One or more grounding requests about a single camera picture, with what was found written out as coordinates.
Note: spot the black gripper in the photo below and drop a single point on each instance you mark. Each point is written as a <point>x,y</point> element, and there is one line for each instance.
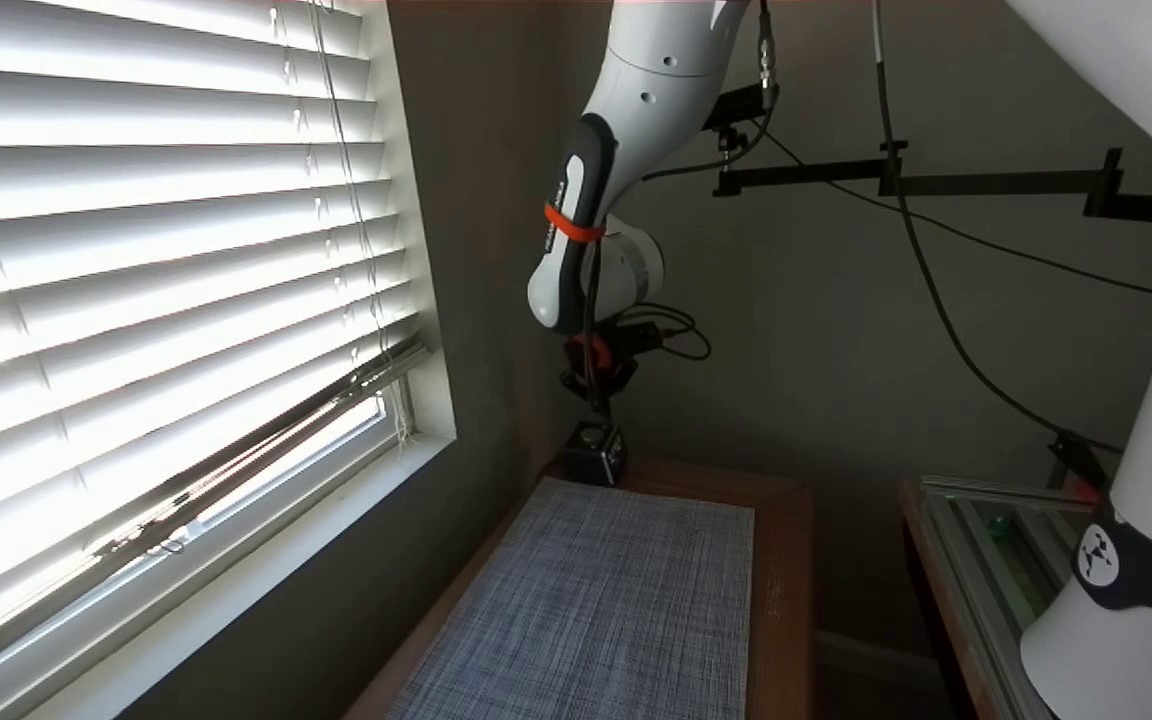
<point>600,374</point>

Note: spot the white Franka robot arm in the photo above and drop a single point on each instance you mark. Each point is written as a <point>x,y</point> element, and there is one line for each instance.
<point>656,67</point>

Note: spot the grey woven placemat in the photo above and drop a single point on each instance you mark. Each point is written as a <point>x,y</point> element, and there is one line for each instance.
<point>600,614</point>

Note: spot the wooden side table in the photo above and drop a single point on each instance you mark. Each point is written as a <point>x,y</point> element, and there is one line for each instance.
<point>780,600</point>

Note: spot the white window blinds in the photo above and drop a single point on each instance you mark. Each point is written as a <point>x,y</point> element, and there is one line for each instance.
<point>149,265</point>

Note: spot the white window frame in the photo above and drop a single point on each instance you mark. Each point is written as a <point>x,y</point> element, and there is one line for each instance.
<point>271,532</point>

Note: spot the aluminium rail platform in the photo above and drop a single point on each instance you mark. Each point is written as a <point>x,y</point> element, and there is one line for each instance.
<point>1000,563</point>

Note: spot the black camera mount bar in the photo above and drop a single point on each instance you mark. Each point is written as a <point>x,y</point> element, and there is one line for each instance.
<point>976,182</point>

